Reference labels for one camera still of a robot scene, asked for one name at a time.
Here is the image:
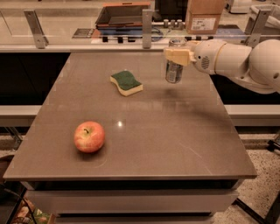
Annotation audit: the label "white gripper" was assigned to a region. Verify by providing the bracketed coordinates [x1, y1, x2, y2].
[164, 39, 252, 78]

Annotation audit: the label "silver redbull can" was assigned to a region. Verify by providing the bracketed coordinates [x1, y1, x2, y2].
[165, 38, 186, 84]

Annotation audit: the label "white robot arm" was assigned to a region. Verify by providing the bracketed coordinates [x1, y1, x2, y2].
[164, 39, 280, 95]

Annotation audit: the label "red apple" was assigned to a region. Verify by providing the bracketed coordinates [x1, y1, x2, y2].
[73, 121, 105, 153]

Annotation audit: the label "cardboard box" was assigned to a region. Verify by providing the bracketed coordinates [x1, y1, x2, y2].
[185, 0, 225, 34]

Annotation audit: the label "green yellow sponge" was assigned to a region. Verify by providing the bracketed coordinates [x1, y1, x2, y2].
[110, 70, 144, 96]

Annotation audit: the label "dark open tray bin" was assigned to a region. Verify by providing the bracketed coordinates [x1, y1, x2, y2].
[95, 2, 151, 28]

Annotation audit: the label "grey table drawer front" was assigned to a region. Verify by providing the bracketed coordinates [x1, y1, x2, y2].
[26, 189, 238, 214]

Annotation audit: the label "snack bags in bin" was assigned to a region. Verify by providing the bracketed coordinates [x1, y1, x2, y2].
[10, 200, 54, 224]

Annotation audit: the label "middle metal glass bracket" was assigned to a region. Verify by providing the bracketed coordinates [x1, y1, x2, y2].
[142, 9, 152, 49]

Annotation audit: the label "metal glass bracket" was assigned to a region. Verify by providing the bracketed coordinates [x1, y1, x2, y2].
[142, 9, 152, 49]
[24, 10, 48, 49]
[245, 10, 270, 47]

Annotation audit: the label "right metal glass bracket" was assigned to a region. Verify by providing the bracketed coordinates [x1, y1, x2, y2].
[245, 10, 270, 47]

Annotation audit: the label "left metal glass bracket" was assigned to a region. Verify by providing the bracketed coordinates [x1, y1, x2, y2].
[24, 10, 48, 49]

